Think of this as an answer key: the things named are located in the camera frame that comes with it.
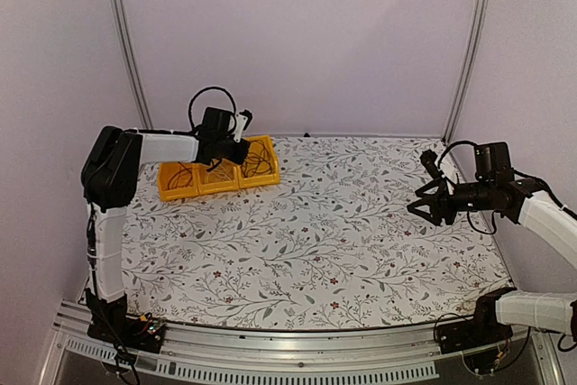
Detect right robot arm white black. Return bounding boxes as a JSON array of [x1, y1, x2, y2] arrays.
[[407, 142, 576, 345]]

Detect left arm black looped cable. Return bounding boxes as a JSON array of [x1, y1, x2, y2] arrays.
[[187, 86, 238, 133]]

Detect aluminium front rail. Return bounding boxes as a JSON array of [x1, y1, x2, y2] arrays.
[[41, 303, 569, 384]]

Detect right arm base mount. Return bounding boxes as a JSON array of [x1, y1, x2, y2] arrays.
[[433, 288, 514, 375]]

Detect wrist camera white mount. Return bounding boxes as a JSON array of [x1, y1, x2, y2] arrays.
[[233, 110, 253, 142], [420, 150, 458, 186]]

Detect right aluminium frame post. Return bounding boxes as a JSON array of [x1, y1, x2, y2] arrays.
[[443, 0, 490, 143]]

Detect floral patterned table mat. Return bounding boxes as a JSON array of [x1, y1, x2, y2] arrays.
[[96, 137, 511, 330]]

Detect aluminium frame post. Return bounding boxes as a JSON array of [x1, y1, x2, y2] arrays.
[[110, 0, 153, 129], [443, 0, 490, 143]]

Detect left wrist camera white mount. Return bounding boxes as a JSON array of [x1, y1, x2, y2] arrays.
[[233, 110, 253, 142]]

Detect white cables in bin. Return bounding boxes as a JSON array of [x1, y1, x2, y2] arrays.
[[206, 164, 238, 183]]

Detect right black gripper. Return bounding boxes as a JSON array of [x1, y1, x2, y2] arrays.
[[408, 178, 496, 226]]

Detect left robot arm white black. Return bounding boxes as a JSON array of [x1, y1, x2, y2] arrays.
[[81, 107, 252, 344]]

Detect yellow bin left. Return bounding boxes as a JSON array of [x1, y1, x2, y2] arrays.
[[157, 162, 199, 202]]

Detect dark cable in right bin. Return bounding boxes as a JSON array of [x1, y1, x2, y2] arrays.
[[241, 139, 276, 179]]

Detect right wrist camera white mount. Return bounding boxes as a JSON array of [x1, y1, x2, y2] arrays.
[[420, 150, 458, 186]]

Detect left aluminium frame post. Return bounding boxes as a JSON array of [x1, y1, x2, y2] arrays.
[[110, 0, 153, 129]]

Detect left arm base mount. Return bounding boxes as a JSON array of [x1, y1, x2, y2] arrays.
[[85, 289, 165, 353]]

